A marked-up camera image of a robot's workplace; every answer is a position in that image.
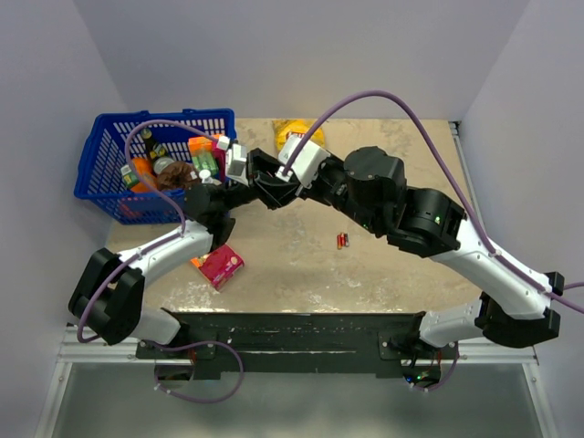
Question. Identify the pink orange candy box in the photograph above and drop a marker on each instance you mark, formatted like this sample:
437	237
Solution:
219	266

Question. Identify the blue plastic shopping basket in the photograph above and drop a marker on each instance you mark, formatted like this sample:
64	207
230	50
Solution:
99	179

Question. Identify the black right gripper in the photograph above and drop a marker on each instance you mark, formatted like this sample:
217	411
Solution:
314	190

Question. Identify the dark glass bottle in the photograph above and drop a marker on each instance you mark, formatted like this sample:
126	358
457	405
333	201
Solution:
156	152

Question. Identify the orange green snack box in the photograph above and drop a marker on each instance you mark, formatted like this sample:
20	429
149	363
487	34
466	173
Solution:
202	153

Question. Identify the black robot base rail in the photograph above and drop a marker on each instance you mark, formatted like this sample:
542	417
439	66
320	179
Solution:
381	344

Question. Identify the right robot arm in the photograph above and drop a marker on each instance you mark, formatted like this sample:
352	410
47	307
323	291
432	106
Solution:
370	188

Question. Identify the orange juice carton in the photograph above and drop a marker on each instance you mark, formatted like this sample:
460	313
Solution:
132	181

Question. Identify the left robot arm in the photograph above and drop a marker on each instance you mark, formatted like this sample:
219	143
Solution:
109	295

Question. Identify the small white-capped bottle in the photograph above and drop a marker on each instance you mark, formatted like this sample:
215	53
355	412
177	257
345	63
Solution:
206	175

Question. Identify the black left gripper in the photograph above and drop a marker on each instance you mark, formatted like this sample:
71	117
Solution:
276	194

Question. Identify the brown round package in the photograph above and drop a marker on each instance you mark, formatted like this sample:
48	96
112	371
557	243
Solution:
177	176

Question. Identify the yellow Lays chips bag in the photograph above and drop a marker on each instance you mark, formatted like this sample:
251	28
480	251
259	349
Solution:
284	128

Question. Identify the aluminium frame rail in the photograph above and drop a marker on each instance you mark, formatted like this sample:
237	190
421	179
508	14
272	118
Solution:
530	367

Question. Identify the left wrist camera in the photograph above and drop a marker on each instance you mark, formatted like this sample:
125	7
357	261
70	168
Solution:
235	160

